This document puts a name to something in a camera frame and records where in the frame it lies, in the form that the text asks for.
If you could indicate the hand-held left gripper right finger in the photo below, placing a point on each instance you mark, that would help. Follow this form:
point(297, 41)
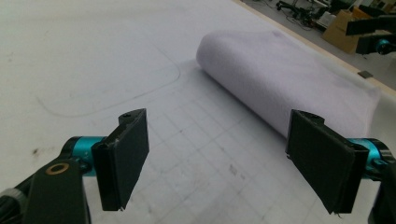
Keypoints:
point(323, 161)

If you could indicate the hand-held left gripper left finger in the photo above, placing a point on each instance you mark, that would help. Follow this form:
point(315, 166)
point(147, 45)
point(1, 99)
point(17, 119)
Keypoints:
point(121, 161)

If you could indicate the lilac printed towel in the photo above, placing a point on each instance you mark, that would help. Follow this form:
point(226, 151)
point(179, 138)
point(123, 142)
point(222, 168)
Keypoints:
point(280, 77)

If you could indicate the brown cardboard box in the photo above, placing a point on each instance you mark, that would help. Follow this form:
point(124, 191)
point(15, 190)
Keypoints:
point(339, 34)

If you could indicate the black wheeled stand base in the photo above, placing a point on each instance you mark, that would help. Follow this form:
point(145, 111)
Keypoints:
point(292, 6)

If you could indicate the white grid mat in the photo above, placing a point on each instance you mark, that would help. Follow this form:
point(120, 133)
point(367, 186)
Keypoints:
point(77, 46)

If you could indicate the grey metal bracket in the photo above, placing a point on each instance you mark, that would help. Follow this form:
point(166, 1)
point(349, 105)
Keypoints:
point(364, 74)

